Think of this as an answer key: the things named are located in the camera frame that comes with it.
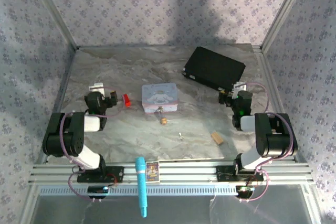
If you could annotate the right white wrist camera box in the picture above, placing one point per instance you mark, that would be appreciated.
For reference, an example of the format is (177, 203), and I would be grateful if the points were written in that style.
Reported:
(240, 86)

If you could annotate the small red block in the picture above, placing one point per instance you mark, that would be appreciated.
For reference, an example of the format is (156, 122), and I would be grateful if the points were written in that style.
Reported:
(127, 100)

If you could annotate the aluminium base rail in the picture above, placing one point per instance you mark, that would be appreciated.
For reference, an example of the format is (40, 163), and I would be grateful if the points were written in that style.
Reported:
(183, 172)

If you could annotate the teal marker pen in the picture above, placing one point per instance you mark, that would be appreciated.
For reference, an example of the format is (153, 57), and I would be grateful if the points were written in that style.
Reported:
(141, 182)

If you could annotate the black hard case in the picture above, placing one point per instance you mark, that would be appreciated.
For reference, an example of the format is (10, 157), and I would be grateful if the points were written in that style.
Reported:
(214, 69)

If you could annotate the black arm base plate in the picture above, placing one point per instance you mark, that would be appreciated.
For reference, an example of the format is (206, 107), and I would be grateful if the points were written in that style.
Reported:
(115, 174)
(223, 174)

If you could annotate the small picture card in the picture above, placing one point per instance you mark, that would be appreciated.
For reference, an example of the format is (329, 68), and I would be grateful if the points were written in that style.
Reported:
(152, 172)

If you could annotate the small wooden block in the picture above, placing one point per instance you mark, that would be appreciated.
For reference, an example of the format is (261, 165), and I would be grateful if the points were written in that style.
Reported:
(216, 138)

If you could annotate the aluminium side rail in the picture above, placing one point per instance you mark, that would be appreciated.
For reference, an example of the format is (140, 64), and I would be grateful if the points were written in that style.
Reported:
(60, 85)
(270, 82)

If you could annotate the small black controller board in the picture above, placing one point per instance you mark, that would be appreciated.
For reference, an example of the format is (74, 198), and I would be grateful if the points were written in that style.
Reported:
(244, 191)
(97, 190)

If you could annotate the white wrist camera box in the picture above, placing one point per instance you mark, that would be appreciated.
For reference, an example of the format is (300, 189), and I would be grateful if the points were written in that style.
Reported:
(95, 86)
(240, 86)

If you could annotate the pastel cartoon tin box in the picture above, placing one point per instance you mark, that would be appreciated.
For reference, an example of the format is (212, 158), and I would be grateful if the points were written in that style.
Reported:
(160, 96)

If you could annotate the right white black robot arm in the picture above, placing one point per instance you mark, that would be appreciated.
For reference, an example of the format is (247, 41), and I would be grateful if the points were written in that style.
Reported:
(273, 134)

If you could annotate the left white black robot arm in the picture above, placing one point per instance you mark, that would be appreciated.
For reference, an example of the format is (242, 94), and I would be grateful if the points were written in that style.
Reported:
(90, 124)

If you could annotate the aluminium corner post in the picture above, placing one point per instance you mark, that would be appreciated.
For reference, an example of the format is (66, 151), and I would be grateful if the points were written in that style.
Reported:
(52, 11)
(283, 11)

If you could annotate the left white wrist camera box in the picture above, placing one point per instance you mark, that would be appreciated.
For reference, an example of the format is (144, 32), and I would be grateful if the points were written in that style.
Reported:
(95, 86)

